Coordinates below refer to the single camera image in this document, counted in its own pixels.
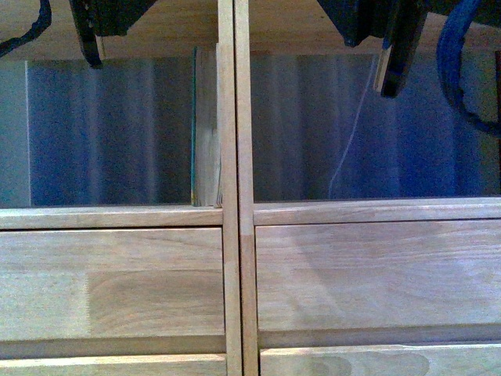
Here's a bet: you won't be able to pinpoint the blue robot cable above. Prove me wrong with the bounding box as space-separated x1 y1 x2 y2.
436 0 501 138

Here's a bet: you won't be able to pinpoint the thin white hanging cable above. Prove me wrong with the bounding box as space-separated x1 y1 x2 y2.
330 58 373 201

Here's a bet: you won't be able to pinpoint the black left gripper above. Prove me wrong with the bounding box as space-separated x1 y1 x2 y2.
69 0 157 67

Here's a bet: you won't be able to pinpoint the lower right wooden drawer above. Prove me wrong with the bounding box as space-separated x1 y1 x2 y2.
260 344 500 375

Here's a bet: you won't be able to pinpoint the right wooden shelf cabinet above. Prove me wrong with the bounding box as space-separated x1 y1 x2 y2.
233 1 500 375

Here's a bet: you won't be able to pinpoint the lower left wooden drawer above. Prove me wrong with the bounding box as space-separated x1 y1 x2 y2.
1 354 226 375

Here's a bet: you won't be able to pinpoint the wooden drawer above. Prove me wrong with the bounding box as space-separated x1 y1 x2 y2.
256 220 500 331
260 344 500 375
1 228 224 341
1 354 226 375

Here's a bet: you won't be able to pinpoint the wooden shelf cabinet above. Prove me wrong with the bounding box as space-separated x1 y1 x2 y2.
1 1 243 375
233 1 500 375

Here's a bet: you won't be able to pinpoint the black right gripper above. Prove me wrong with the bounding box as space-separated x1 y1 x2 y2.
318 0 429 98

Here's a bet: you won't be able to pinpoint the grey pleated curtain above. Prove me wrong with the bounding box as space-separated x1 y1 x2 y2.
1 52 500 208

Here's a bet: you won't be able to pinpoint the upper left wooden drawer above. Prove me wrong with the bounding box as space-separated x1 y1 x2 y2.
1 228 224 341

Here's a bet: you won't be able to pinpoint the left wooden shelf cabinet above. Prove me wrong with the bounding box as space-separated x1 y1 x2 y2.
1 1 243 375

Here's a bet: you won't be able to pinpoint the upper right wooden drawer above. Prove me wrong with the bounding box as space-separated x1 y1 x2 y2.
256 220 500 331

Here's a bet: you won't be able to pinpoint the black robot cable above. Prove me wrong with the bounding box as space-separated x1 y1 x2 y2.
0 0 53 58

